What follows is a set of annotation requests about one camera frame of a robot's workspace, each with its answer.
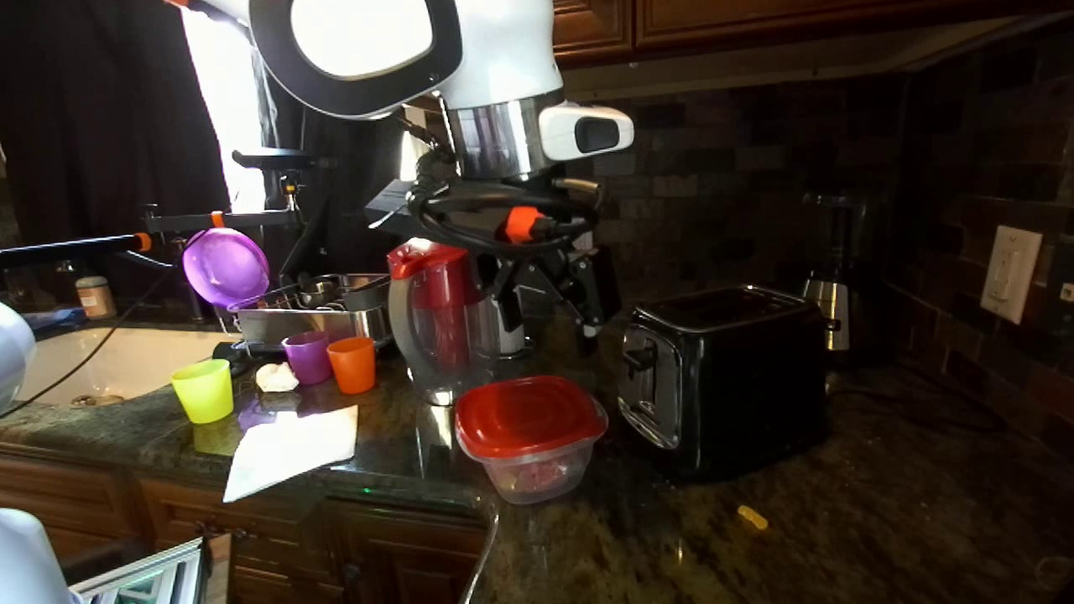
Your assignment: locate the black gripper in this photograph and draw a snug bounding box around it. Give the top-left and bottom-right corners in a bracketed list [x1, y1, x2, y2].
[490, 229, 618, 342]

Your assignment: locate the red lidded plastic container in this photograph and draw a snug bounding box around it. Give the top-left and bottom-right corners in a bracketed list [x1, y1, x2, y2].
[450, 373, 614, 468]

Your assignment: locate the clear plastic lunchbox container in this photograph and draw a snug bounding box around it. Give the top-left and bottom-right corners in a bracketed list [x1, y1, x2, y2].
[472, 441, 597, 512]

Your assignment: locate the clear water pitcher red lid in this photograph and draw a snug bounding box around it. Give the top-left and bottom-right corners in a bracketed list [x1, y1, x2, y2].
[384, 232, 508, 411]

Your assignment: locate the black toaster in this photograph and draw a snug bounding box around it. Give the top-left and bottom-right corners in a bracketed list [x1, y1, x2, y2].
[614, 283, 833, 488]

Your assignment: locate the orange plastic cup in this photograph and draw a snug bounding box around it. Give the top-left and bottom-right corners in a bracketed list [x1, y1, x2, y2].
[321, 334, 384, 400]

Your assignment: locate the metal pan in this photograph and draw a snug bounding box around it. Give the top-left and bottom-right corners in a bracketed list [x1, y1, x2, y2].
[231, 268, 396, 355]

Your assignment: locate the purple plastic cup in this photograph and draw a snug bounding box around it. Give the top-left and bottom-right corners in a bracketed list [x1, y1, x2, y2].
[278, 328, 336, 390]

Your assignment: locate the dark metal countertop appliance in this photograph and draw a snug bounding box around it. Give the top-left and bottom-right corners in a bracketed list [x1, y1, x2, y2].
[797, 191, 872, 361]

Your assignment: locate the small yellow snack piece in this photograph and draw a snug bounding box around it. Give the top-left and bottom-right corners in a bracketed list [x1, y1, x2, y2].
[731, 504, 772, 536]

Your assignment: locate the small white round object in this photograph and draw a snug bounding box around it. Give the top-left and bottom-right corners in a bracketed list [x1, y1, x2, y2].
[251, 361, 301, 395]

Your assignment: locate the white paper sheet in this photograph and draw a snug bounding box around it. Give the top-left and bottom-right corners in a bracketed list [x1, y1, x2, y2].
[218, 402, 362, 508]

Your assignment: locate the wooden lower cabinet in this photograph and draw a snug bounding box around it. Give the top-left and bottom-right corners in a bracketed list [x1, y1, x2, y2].
[0, 447, 500, 604]

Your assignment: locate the wooden cabinet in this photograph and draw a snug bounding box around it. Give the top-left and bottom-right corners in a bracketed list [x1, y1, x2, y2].
[551, 0, 1074, 103]
[0, 447, 500, 604]

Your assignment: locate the purple plastic plate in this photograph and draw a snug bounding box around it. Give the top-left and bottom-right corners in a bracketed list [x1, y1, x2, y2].
[177, 225, 274, 316]

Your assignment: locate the green plastic cup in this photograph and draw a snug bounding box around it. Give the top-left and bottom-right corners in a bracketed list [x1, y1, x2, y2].
[167, 355, 237, 429]

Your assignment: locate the wooden upper cabinet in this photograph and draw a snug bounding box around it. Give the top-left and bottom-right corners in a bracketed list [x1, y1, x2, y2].
[551, 0, 1074, 103]

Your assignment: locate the light sink basin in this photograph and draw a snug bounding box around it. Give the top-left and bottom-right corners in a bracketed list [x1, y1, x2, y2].
[4, 321, 242, 414]

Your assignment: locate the small tan jar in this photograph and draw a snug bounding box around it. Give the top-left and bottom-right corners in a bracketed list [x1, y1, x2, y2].
[74, 273, 122, 325]

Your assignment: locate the white lined board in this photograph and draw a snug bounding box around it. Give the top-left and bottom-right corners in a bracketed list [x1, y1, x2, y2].
[65, 533, 207, 604]

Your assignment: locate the dark window curtain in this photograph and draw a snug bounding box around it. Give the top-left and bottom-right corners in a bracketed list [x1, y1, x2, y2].
[0, 0, 231, 246]

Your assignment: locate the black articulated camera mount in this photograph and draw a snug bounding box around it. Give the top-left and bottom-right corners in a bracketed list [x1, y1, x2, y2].
[0, 144, 309, 262]

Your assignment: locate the white wall switch plate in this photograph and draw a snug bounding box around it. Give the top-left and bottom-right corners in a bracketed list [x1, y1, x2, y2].
[976, 222, 1046, 328]

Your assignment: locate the thin black cable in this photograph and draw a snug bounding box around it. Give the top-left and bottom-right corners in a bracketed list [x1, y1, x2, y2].
[0, 316, 127, 422]

